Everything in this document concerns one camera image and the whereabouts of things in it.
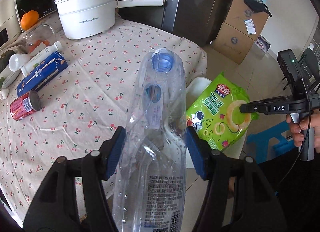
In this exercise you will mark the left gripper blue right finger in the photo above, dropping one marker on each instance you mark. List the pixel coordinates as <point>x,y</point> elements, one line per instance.
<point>200,153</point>

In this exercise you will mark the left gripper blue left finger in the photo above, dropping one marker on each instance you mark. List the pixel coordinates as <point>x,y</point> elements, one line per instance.
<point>111,151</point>

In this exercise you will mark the green onion rings bag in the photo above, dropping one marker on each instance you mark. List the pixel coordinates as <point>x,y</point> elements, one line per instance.
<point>215,114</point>

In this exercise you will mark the clear plastic water bottle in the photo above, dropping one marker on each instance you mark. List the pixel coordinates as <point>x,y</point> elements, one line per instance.
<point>149,191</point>

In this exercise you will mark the red drink can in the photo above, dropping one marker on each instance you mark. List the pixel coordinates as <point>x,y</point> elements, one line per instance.
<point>25,105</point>

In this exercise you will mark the blue biscuit stick box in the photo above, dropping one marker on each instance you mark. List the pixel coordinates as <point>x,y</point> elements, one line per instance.
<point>43,73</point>

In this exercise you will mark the white yogurt drink bottle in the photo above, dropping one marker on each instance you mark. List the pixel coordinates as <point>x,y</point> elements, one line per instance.
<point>38,58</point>

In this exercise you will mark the person's right hand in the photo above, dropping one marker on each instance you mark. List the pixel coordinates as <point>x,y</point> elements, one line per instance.
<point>296,129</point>

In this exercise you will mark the blue plastic stool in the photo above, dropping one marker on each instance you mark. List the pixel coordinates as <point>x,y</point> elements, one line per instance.
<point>270,143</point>

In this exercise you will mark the cherry print tablecloth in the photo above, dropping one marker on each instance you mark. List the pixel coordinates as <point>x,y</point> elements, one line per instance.
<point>83,105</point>

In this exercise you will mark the small dark box on floor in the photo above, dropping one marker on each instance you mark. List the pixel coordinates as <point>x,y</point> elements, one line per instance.
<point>262,43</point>

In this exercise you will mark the lower cardboard box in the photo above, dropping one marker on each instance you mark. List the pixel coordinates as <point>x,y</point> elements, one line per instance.
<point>232,43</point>

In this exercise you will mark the cardboard box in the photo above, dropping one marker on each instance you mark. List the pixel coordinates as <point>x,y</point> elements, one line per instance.
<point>242,18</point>
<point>232,43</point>

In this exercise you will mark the upper cardboard box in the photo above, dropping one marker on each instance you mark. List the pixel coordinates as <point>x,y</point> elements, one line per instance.
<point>242,18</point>

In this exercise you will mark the black cap on box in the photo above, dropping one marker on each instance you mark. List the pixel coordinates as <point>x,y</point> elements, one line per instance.
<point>257,7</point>

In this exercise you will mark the garlic bulb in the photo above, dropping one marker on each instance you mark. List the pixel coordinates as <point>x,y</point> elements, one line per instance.
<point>4,92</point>

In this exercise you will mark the stacked white bowls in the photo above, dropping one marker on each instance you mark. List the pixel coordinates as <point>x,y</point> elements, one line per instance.
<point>9,76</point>

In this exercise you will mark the dark green squash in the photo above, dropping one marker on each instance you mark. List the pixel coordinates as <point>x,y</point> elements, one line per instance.
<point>4,60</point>

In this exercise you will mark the white electric cooking pot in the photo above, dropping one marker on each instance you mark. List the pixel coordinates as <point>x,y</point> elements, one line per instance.
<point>84,18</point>

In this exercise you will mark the orange tangerine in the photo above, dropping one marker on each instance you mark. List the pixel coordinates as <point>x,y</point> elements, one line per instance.
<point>29,19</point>

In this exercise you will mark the white air fryer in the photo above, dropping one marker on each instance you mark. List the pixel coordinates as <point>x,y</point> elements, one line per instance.
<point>10,26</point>

